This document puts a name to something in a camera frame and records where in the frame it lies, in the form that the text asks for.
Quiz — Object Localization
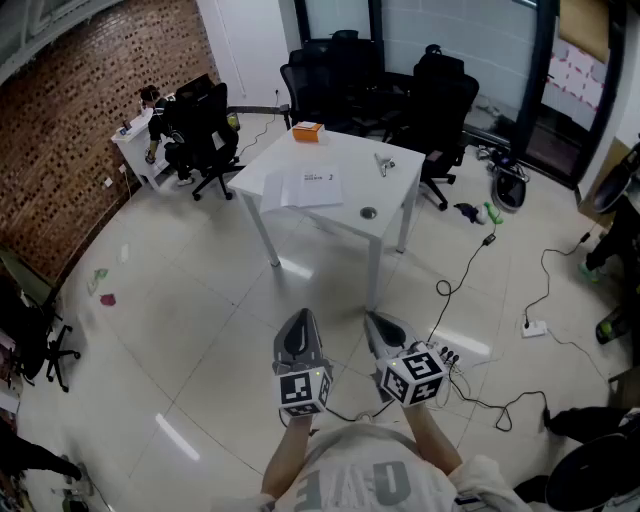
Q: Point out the grey hard-shell case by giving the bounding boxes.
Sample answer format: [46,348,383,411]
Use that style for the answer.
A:
[491,162,530,210]

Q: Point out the green wrapper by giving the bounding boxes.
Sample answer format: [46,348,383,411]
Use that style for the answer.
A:
[86,267,110,295]

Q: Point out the orange box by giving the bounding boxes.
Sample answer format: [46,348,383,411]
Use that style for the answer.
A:
[291,121,327,145]

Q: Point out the person's left forearm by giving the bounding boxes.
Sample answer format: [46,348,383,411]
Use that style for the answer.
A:
[260,414,317,501]

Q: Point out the group of pink-marked sheets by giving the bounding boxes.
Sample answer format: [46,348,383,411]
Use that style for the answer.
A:
[546,38,607,115]

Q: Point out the black floor cable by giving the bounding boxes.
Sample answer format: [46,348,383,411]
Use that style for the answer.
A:
[442,367,552,434]
[426,242,494,347]
[523,230,604,326]

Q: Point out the white table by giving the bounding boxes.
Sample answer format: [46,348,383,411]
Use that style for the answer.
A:
[227,124,427,310]

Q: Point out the person's white shirt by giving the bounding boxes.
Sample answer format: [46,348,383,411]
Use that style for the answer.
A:
[212,422,534,512]

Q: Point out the small white desk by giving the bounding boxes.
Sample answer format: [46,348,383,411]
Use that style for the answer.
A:
[110,107,174,192]

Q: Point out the person's right forearm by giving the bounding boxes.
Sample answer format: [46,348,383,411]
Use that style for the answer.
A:
[399,402,464,476]

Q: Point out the dark blue cloth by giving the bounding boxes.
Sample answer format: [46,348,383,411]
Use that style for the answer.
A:
[452,201,480,225]

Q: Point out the white paper sheets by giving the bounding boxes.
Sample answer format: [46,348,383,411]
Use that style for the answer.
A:
[258,165,346,215]

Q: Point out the brown paper sheet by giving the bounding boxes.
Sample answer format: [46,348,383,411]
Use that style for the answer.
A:
[556,0,612,65]

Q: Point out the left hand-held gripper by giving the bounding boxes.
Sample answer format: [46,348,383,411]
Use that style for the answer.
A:
[272,308,334,419]

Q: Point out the black office chair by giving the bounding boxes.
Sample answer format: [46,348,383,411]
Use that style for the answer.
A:
[382,43,482,212]
[278,47,334,132]
[319,29,401,139]
[0,272,82,395]
[169,73,247,202]

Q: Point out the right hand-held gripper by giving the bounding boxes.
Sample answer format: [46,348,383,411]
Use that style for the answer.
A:
[365,311,449,409]

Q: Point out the white power strip with plugs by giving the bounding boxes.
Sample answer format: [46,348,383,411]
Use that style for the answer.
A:
[423,338,462,370]

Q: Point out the floor cable clutter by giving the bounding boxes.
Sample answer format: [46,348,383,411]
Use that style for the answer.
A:
[473,143,527,174]

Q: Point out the green white plush toy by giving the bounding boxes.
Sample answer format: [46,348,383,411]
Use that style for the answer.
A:
[473,200,506,228]

